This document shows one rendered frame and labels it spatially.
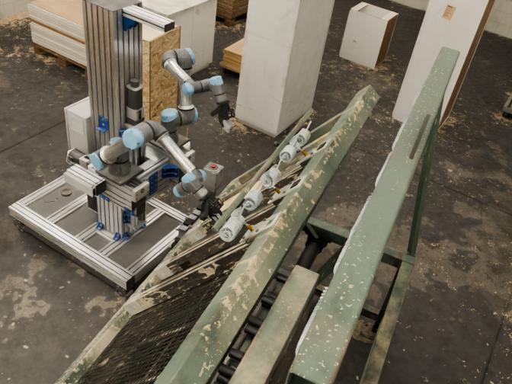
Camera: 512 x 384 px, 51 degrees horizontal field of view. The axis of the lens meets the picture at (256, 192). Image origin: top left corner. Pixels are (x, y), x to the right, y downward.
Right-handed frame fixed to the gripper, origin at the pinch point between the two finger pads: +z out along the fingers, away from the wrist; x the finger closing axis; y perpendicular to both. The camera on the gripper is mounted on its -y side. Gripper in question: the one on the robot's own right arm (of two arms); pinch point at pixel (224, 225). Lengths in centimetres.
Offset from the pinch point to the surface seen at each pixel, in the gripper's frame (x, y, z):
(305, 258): 12, 49, 61
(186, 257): 7.1, -29.6, -2.9
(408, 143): -129, -25, 0
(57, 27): 279, 270, -238
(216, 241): -19.0, -29.5, -2.9
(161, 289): 2, -58, -3
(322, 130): -41, 77, -1
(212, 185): 56, 71, -10
